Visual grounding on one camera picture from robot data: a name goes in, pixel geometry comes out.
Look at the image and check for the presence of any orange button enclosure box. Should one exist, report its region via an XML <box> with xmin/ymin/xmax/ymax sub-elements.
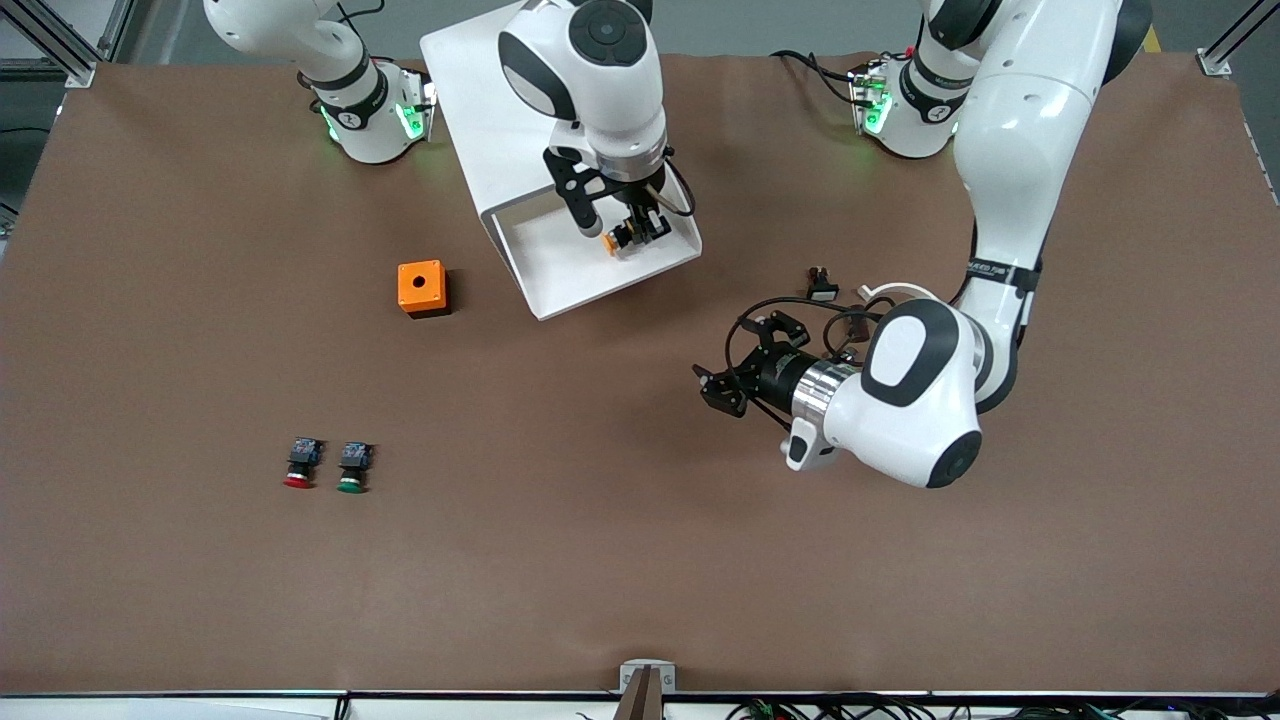
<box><xmin>397</xmin><ymin>260</ymin><xmax>452</xmax><ymax>320</ymax></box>

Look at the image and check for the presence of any black base cable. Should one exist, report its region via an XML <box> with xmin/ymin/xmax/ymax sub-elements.
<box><xmin>770</xmin><ymin>48</ymin><xmax>863</xmax><ymax>106</ymax></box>

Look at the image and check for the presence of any red push button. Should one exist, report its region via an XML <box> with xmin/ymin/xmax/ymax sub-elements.
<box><xmin>282</xmin><ymin>437</ymin><xmax>325</xmax><ymax>490</ymax></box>

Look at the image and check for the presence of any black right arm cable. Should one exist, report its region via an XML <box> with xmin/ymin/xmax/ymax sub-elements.
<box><xmin>640</xmin><ymin>150</ymin><xmax>698</xmax><ymax>217</ymax></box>

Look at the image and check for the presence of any white curved plastic bracket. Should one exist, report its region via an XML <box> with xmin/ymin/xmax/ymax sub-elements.
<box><xmin>857</xmin><ymin>282</ymin><xmax>943</xmax><ymax>307</ymax></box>

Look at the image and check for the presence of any green push button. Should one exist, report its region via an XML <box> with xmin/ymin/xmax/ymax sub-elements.
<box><xmin>336</xmin><ymin>441</ymin><xmax>375</xmax><ymax>494</ymax></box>

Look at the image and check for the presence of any grey mount bracket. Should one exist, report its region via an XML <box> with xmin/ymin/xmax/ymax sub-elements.
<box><xmin>620</xmin><ymin>660</ymin><xmax>677</xmax><ymax>693</ymax></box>

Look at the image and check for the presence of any brown camera pole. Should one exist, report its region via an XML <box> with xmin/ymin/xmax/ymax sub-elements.
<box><xmin>612</xmin><ymin>668</ymin><xmax>663</xmax><ymax>720</ymax></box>

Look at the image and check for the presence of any black cable bundle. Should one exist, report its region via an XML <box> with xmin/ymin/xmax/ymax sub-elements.
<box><xmin>730</xmin><ymin>695</ymin><xmax>1280</xmax><ymax>720</ymax></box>

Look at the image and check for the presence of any aluminium frame profile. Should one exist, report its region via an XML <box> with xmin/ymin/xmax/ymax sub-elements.
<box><xmin>0</xmin><ymin>0</ymin><xmax>136</xmax><ymax>89</ymax></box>
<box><xmin>1198</xmin><ymin>0</ymin><xmax>1280</xmax><ymax>77</ymax></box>

